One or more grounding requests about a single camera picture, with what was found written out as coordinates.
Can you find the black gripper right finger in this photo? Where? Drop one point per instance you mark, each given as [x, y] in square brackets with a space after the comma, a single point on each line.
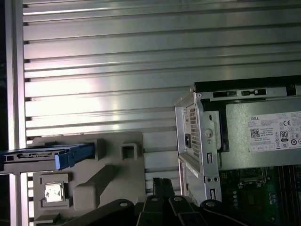
[185, 212]

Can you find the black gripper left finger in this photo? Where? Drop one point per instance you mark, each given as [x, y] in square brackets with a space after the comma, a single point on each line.
[150, 212]

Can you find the hard disk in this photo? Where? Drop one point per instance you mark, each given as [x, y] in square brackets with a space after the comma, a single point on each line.
[63, 162]

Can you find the grey parts rack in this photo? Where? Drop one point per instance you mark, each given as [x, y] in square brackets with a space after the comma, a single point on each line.
[131, 179]

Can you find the green motherboard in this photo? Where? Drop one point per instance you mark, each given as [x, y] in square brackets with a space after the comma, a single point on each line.
[235, 204]

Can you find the CPU socket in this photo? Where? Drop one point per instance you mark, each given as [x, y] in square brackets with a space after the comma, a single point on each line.
[252, 197]

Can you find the black open PC case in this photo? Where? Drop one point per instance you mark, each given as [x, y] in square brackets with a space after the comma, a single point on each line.
[209, 141]

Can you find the grey power supply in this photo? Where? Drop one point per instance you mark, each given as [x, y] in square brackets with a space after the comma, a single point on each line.
[237, 131]

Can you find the silver CPU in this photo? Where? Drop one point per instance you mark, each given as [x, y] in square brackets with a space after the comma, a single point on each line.
[54, 192]

